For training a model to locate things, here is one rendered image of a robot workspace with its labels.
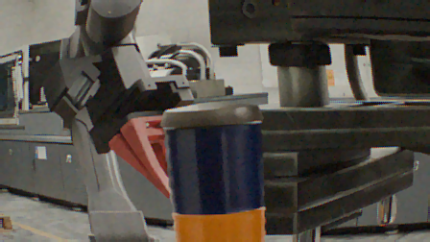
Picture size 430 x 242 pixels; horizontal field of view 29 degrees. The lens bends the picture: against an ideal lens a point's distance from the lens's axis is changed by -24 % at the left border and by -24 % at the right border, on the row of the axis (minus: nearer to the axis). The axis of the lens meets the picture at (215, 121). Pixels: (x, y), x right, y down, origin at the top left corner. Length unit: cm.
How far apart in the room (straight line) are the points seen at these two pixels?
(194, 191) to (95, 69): 58
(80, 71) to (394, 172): 37
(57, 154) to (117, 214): 793
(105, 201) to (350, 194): 49
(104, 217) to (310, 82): 45
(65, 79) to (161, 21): 975
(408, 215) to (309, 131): 546
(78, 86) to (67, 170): 793
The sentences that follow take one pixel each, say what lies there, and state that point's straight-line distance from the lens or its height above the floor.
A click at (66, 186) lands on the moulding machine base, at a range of 895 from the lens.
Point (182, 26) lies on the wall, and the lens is 1044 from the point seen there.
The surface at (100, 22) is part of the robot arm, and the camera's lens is 96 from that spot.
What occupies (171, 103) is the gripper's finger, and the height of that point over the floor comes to 118.
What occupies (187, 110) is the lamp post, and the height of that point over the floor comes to 120.
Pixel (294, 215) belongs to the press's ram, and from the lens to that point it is 62.
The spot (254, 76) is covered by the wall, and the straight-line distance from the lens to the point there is 975.
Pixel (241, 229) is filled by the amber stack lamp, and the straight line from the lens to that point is 41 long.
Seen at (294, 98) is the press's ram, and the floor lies 119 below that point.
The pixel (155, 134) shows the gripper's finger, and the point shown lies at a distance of 99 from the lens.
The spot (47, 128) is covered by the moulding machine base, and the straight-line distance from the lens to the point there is 914.
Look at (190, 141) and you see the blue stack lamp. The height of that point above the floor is 118.
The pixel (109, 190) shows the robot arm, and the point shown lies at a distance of 113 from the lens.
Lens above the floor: 121
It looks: 3 degrees down
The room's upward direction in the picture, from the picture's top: 4 degrees counter-clockwise
